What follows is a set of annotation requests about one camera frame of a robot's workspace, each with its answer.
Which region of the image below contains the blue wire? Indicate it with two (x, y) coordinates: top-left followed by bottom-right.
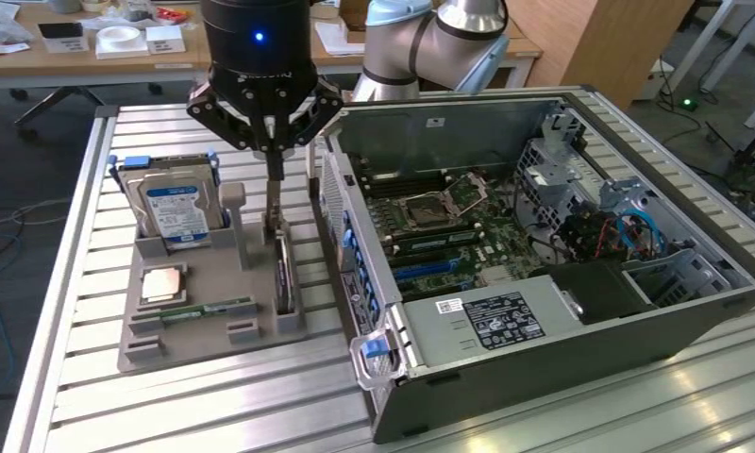
(622, 207), (669, 260)

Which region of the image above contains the wooden cabinet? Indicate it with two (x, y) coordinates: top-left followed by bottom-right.
(506, 0), (696, 109)

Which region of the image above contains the grey parts rack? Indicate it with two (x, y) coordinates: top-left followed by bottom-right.
(118, 182), (310, 374)

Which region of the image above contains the silver disk bay cage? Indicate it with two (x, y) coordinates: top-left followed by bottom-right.
(516, 110), (648, 227)

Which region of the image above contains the blue expansion slot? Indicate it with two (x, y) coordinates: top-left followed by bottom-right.
(393, 257), (474, 283)

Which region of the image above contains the black open PC case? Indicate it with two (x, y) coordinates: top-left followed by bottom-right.
(306, 92), (755, 445)

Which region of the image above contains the silver chipset heatsink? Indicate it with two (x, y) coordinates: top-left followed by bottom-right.
(478, 266), (522, 287)

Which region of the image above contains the white box with tape roll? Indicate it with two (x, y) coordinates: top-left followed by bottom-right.
(95, 25), (151, 60)

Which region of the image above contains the wooden desk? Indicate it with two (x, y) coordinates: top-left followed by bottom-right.
(0, 0), (544, 91)

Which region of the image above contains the silver CPU chip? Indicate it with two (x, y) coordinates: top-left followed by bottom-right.
(142, 268), (186, 303)

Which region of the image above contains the grey power supply unit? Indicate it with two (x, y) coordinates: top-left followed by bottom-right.
(402, 276), (588, 367)

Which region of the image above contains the blue floor cable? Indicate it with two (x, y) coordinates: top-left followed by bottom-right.
(0, 226), (26, 407)

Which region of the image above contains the green RAM stick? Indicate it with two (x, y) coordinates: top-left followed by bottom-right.
(156, 296), (254, 322)

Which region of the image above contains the white box with black top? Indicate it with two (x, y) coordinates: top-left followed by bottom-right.
(38, 22), (92, 54)

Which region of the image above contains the small white box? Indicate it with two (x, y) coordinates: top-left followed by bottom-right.
(144, 25), (186, 56)

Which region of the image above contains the green Dell motherboard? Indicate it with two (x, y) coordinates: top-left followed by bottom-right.
(358, 158), (562, 303)

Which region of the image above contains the grey disk bay bracket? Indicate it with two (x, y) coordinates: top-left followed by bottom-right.
(622, 248), (736, 308)

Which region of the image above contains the metal socket cover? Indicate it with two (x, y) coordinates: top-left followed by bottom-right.
(439, 172), (490, 211)

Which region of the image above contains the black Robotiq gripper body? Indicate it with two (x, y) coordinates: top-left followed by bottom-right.
(199, 0), (321, 118)

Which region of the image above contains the hard disk in blue caddy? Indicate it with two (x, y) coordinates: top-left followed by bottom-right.
(110, 149), (232, 251)

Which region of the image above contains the CPU socket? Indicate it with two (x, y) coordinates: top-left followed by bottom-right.
(399, 193), (455, 232)

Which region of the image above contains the installed RAM stick with label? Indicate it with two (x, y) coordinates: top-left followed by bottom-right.
(393, 228), (481, 252)

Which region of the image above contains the stack of white papers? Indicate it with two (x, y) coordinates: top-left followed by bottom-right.
(314, 18), (370, 57)

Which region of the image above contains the graphics card with metal bracket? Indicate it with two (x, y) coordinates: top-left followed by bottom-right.
(262, 178), (302, 316)

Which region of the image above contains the white table leg frame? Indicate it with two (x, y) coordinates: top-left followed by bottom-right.
(664, 0), (755, 128)

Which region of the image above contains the clear plastic bag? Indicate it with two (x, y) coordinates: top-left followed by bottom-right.
(0, 0), (38, 44)

